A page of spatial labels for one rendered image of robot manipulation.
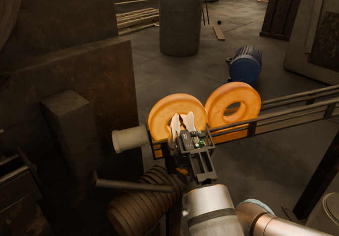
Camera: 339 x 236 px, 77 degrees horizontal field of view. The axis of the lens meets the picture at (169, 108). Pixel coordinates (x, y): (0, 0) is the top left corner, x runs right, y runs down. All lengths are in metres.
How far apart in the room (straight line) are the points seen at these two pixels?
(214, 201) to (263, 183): 1.02
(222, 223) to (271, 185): 1.04
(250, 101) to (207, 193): 0.29
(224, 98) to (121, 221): 0.40
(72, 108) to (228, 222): 0.37
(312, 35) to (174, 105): 2.30
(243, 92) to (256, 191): 0.88
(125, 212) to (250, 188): 0.90
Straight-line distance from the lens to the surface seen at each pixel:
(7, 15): 0.42
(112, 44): 0.63
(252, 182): 1.40
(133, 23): 4.38
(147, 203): 0.62
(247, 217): 0.55
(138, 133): 0.55
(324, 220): 0.76
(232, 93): 0.56
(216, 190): 0.41
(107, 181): 0.58
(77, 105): 0.50
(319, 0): 2.67
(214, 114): 0.57
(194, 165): 0.44
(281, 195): 1.40
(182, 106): 0.52
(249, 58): 2.18
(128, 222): 0.61
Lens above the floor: 1.05
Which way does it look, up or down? 34 degrees down
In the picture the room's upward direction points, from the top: straight up
